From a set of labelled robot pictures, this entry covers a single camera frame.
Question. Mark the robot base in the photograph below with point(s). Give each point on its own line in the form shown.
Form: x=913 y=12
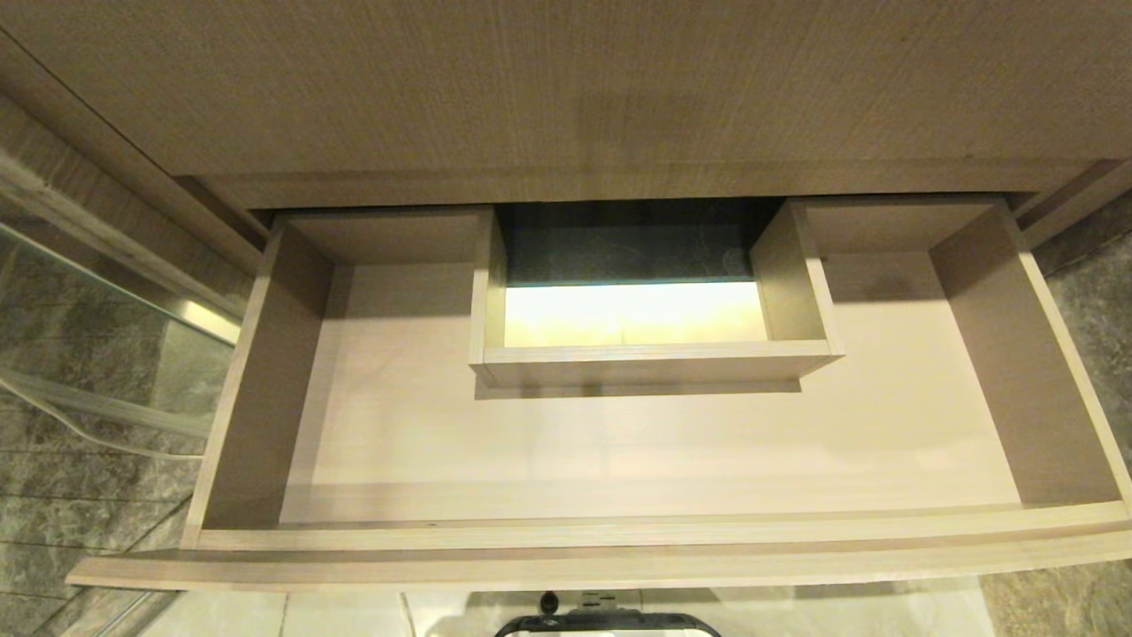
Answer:
x=607 y=623

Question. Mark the light wood drawer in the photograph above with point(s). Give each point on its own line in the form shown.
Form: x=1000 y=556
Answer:
x=619 y=442

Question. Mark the glass shower partition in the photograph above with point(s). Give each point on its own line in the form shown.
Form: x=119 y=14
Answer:
x=80 y=354

